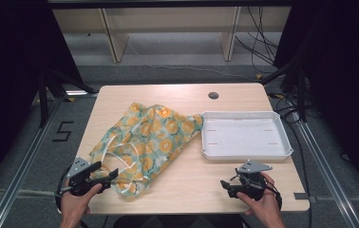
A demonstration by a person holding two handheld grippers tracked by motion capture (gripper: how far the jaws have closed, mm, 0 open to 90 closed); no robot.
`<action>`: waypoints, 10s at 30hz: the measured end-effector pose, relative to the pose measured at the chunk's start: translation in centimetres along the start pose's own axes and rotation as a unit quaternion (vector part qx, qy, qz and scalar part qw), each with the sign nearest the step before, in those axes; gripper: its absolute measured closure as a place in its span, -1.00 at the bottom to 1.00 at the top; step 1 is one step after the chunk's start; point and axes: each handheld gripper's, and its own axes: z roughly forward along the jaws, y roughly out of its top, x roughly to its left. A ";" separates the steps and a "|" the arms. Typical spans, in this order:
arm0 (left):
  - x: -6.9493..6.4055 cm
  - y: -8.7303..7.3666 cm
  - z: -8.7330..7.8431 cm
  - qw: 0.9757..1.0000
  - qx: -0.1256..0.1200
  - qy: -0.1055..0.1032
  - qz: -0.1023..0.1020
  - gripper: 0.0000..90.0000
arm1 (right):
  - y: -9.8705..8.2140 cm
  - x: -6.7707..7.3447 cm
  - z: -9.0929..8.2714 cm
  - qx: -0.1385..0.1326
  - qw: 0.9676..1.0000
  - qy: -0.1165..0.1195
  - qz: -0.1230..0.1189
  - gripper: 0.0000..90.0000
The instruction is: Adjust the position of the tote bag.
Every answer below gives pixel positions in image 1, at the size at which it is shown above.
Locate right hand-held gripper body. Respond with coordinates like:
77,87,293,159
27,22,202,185
236,159,274,201

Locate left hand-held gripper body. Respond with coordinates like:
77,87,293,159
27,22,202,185
66,157,112,196

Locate white plastic tray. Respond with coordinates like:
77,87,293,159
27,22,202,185
200,110,294,162

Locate yellow floral fabric bag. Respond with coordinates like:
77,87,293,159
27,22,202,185
88,102,204,200

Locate person's left hand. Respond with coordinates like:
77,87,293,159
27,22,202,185
59,182,104,223

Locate person's right hand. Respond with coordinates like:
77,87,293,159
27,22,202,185
236,172,283,223

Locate person's dark trousers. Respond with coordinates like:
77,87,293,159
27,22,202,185
113,214,245,228

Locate black metal stand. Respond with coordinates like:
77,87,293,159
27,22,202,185
259,56,309,124
37,66,99,128

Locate black curtain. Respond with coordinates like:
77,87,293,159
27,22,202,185
273,0,359,205
0,0,85,198

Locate beige wooden shelf unit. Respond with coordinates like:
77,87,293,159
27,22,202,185
52,6,293,64

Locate left hand-held gripper cable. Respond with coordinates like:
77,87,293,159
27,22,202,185
53,163,74,213

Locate hand-held gripper cable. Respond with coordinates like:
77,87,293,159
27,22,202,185
53,163,74,213
264,180,284,212

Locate right hand-held gripper cable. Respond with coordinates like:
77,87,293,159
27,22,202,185
264,180,284,212

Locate black floor cable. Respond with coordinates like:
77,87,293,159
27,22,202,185
269,93,313,228

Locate aluminium floor rail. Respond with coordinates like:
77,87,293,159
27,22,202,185
0,94,69,228
290,108,359,228

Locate white floor cable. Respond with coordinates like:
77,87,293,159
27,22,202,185
126,41,255,82

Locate bundle of black cables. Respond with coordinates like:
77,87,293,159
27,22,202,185
234,6,280,76

